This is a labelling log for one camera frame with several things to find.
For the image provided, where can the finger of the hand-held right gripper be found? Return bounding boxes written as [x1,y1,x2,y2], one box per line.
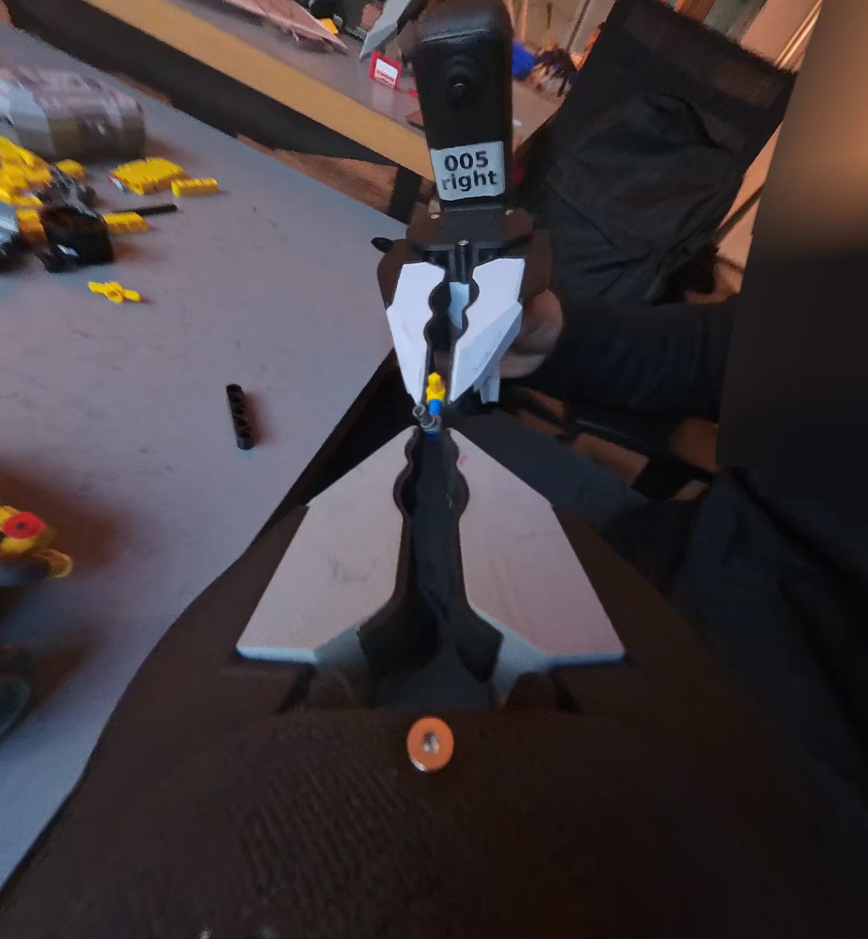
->
[447,255,529,406]
[384,260,448,403]

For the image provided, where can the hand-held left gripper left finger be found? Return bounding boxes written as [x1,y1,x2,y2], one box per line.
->
[236,425,423,669]

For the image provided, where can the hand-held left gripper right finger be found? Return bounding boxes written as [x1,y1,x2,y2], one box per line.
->
[441,427,627,696]

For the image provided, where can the person's right forearm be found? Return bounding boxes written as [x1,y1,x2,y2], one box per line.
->
[551,293,735,426]

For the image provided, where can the yellow edged desk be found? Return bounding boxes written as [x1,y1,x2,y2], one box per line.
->
[82,0,559,180]

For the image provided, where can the grey desk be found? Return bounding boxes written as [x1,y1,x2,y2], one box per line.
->
[0,7,407,911]

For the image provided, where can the person's right hand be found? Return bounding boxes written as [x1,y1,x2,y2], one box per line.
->
[502,288,565,377]

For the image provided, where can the black holed beam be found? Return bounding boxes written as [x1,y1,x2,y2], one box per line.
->
[225,383,257,450]

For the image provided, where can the black jacket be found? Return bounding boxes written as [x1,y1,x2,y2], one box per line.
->
[536,0,798,309]

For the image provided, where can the person's black sweater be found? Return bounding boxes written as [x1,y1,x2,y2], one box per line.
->
[668,469,868,939]

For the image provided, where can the yellow studded block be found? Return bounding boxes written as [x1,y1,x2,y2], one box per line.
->
[110,157,187,196]

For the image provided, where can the yellow brick vehicle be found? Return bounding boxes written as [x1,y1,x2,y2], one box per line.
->
[0,480,75,764]

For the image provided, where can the black spoked wheel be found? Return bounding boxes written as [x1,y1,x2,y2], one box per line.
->
[40,205,116,267]

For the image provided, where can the grey angular block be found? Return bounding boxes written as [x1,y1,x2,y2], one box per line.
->
[0,44,146,161]

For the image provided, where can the pile of building brick parts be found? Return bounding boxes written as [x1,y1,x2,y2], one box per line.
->
[0,131,178,283]

